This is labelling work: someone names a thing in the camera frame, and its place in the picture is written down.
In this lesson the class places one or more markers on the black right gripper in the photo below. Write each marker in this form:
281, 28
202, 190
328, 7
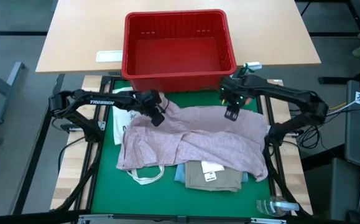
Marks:
234, 91

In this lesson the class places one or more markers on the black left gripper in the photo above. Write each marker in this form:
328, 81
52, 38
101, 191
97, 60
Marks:
148, 101

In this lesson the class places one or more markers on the pink garment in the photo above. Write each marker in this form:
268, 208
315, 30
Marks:
204, 137

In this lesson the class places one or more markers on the white printed tote bag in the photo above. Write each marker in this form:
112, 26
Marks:
120, 115

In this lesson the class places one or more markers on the light blue denim jeans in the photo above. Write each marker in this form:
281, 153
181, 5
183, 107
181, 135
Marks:
179, 172

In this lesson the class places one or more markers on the beige garment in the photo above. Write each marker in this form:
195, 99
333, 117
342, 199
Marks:
217, 183

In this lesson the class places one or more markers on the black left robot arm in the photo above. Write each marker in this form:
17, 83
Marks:
99, 102

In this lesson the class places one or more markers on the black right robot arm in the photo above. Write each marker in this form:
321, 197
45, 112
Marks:
291, 93

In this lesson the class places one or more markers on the red plastic laundry basket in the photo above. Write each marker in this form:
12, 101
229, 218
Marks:
179, 56

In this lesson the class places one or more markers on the spray bottle with orange label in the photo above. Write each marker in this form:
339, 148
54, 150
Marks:
253, 66

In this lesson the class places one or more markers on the small white tag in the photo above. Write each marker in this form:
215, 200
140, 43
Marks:
210, 176

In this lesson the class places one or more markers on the white label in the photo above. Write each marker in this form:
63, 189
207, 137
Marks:
109, 56

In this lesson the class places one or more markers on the green table mat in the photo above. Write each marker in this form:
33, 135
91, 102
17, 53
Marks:
167, 202

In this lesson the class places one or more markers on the clear empty plastic bottle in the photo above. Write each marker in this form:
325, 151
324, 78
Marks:
273, 207

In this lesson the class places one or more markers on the light wooden desk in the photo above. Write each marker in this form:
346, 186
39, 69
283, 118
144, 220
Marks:
74, 31

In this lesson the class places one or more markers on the grey metal table leg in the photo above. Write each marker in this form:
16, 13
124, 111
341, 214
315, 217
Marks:
2, 90

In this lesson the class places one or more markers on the black computer mouse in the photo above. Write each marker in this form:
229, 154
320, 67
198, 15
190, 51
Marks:
355, 217

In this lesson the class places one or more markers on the black metal table frame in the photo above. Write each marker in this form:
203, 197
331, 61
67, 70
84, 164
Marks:
86, 168

